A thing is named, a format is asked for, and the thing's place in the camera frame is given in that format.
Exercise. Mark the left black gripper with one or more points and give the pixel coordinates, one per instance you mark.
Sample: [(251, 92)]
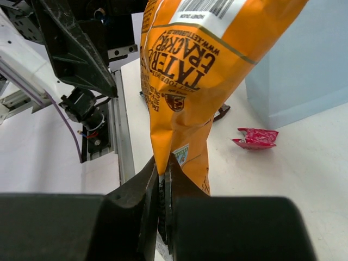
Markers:
[(82, 38)]

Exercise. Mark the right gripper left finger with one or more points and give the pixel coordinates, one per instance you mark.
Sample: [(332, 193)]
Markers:
[(120, 225)]

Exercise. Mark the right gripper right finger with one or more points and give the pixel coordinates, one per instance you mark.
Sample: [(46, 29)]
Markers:
[(203, 227)]

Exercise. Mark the orange chips bag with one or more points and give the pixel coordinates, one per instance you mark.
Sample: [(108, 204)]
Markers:
[(193, 55)]

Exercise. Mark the light blue paper bag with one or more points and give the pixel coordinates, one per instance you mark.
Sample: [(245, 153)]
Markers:
[(305, 72)]

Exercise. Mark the small red candy wrapper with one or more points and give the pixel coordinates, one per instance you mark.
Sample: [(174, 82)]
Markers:
[(256, 139)]

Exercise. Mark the brown chocolate bar wrapper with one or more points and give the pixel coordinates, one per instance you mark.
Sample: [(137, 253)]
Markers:
[(222, 111)]

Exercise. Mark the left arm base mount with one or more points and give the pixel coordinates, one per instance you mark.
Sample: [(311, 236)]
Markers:
[(92, 112)]

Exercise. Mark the aluminium table frame rail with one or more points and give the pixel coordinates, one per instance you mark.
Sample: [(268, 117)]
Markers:
[(15, 99)]

